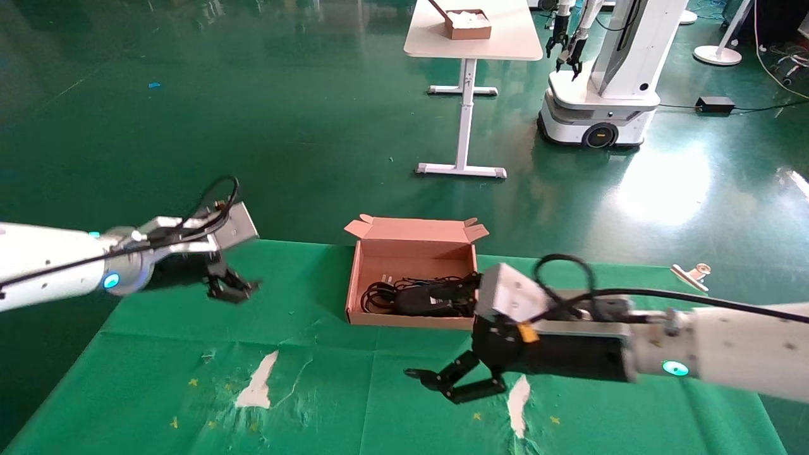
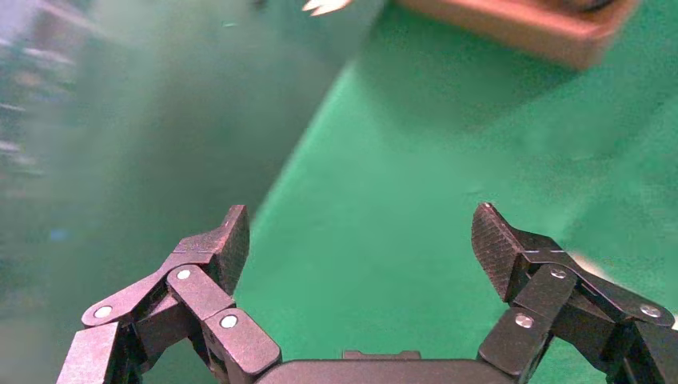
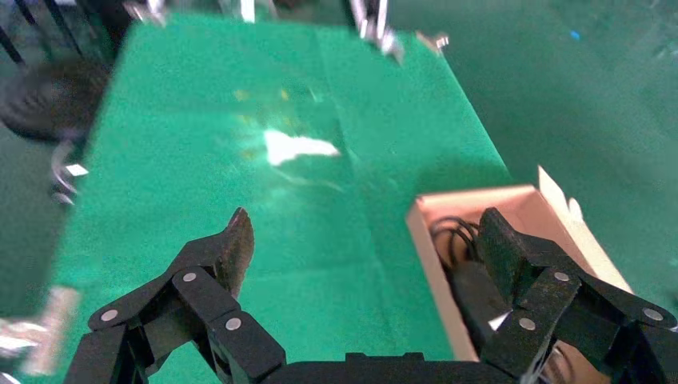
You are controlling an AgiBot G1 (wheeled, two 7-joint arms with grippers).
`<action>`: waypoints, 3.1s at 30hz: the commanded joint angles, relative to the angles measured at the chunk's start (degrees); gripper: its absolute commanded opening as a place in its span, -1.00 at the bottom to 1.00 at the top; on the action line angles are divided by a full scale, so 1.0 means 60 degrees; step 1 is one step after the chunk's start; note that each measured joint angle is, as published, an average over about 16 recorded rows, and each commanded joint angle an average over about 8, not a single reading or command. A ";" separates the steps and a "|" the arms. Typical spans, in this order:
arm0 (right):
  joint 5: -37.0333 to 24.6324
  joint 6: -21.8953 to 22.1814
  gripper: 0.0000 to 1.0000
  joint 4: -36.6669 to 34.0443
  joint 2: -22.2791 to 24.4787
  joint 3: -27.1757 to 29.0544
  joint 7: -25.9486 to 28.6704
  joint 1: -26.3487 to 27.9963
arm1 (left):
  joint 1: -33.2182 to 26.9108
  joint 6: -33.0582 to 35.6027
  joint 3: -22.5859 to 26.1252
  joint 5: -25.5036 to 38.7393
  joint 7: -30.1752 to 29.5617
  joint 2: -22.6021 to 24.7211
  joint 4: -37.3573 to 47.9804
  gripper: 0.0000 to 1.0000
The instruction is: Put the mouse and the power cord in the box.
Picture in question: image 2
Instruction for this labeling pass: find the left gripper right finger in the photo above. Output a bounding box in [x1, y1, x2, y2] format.
[470, 202, 678, 384]

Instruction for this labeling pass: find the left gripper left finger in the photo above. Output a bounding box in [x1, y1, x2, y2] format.
[55, 205, 283, 384]

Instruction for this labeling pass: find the green table cloth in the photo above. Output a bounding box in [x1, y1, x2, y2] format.
[142, 0, 678, 384]

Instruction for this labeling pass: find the open brown cardboard box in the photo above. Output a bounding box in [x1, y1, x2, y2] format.
[394, 0, 643, 71]

